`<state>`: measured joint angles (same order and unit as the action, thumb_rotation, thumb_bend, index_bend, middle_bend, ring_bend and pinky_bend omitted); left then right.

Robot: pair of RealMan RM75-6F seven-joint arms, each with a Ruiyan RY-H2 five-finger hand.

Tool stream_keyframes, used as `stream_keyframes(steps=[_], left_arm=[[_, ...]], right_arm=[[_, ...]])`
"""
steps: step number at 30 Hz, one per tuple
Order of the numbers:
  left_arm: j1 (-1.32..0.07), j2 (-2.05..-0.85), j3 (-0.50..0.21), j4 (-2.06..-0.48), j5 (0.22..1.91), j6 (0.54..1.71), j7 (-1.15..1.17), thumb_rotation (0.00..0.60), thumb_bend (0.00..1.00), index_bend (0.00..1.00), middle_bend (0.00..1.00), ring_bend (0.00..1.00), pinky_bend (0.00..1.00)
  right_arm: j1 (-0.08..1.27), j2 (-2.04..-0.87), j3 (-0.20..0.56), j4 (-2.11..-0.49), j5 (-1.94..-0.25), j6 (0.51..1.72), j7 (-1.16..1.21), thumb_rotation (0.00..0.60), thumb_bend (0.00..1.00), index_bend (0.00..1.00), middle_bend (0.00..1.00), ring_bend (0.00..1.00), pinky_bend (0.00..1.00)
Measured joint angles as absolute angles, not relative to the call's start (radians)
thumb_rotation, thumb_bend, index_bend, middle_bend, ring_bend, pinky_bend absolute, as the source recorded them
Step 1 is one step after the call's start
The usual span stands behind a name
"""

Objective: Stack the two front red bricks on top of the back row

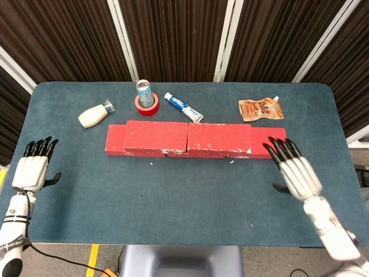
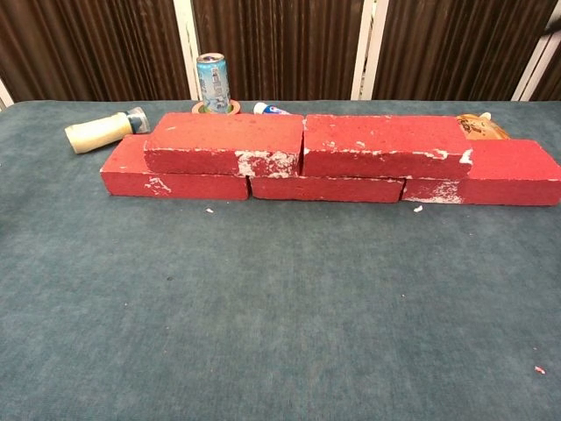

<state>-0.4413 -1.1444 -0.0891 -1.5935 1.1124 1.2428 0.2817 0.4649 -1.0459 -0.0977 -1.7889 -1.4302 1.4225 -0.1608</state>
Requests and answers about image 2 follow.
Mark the red brick large white scuff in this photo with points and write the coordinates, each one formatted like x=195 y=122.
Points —
x=219 y=131

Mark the red brick white chips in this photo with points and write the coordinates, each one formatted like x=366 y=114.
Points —
x=381 y=131

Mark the red brick thin chipped edge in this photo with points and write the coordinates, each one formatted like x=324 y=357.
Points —
x=324 y=189

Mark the white blue toothpaste tube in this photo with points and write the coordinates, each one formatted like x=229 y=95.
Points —
x=267 y=109

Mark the blue table cloth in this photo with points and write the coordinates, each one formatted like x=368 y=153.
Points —
x=263 y=329

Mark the red tape roll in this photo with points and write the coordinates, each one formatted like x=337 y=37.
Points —
x=197 y=107

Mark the light blue drink can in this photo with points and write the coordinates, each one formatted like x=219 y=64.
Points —
x=213 y=83

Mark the red brick small white scuff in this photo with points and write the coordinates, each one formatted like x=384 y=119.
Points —
x=127 y=180

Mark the brown corrugated screen panel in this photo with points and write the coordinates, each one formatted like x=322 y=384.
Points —
x=552 y=83
x=285 y=44
x=87 y=44
x=447 y=44

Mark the cream bottle with blue cap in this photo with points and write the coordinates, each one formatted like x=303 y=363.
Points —
x=96 y=131

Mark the orange sauce pouch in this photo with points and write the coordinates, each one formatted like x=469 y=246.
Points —
x=482 y=127

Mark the red brick medium white scuff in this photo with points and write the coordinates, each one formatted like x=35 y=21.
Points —
x=513 y=175

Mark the small pink crumb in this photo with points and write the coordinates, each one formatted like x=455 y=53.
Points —
x=540 y=369

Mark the white screen frame post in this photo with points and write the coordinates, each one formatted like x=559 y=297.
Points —
x=3 y=94
x=523 y=90
x=368 y=44
x=187 y=44

